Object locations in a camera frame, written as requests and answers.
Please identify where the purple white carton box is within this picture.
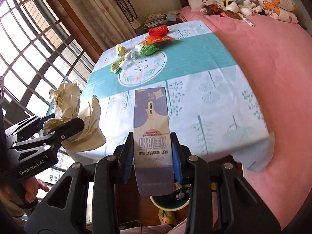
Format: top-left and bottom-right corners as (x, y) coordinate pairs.
(133, 87), (174, 196)

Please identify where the white paper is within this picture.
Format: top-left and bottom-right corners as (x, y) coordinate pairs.
(43, 82), (106, 153)

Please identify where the clear plastic bottle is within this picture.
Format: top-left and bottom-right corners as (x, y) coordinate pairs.
(120, 49), (139, 70)

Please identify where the round trash bin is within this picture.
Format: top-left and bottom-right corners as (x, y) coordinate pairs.
(150, 183), (191, 212)

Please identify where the person's left hand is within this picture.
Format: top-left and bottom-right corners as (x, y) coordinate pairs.
(22, 177), (49, 203)

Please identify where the white teal patterned tablecloth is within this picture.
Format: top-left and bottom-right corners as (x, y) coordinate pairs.
(80, 20), (274, 172)

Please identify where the left yellow slipper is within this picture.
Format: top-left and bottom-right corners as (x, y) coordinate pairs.
(158, 209), (177, 226)

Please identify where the right pink trouser leg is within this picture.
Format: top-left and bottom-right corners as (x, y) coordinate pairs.
(120, 221), (186, 234)

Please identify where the window security grille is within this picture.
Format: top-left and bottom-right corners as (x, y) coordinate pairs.
(0, 0), (96, 188)

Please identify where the green yellow snack packet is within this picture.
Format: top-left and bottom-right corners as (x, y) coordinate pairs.
(109, 56), (125, 74)

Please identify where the crumpled yellow wrapper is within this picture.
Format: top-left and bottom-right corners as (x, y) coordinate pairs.
(114, 44), (126, 57)

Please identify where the crumpled green paper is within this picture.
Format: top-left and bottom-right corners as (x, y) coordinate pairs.
(135, 43), (161, 57)

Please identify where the orange snack bag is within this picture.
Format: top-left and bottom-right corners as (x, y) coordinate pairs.
(140, 35), (173, 45)

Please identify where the floral curtain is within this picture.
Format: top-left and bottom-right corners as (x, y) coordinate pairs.
(67, 0), (136, 51)

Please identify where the red cylindrical packet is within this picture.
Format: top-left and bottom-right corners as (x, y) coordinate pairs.
(149, 25), (169, 36)

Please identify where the stack of books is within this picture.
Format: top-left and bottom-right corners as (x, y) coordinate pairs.
(142, 12), (167, 29)

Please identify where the pink bed sheet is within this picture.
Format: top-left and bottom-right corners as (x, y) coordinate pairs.
(180, 7), (311, 228)

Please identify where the white pen on bed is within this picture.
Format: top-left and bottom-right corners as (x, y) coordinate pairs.
(238, 13), (255, 27)

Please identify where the brown hair doll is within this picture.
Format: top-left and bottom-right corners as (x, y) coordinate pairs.
(200, 4), (242, 20)

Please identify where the bee plush toy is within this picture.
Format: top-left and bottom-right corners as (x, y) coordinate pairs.
(222, 0), (239, 13)

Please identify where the white plush toy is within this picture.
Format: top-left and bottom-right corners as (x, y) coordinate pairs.
(216, 0), (263, 16)

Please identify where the black cable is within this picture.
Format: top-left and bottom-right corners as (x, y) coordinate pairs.
(119, 219), (143, 234)

